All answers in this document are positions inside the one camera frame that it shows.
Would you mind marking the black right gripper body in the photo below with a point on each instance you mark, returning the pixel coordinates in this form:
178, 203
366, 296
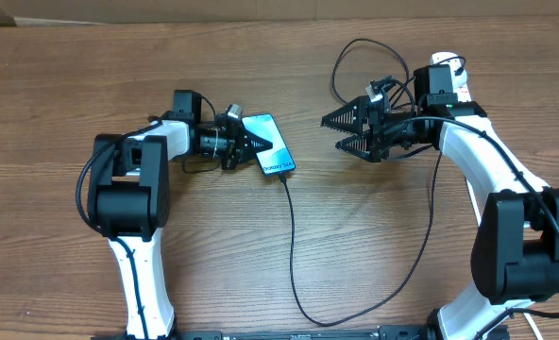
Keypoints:
381, 130

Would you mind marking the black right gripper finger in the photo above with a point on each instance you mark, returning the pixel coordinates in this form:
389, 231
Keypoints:
350, 118
356, 145

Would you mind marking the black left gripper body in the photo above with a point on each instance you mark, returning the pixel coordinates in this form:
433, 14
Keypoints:
226, 142

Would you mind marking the black smartphone with blue screen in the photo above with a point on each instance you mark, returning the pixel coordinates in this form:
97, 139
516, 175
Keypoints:
273, 155

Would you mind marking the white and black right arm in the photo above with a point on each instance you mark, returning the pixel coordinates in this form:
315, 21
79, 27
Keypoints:
515, 257

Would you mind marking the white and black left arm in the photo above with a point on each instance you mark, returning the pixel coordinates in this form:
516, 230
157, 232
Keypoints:
123, 193

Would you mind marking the white charger plug adapter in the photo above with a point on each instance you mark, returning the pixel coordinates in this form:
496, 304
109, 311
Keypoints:
456, 64

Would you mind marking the white power strip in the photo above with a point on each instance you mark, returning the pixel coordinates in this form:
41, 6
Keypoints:
462, 93

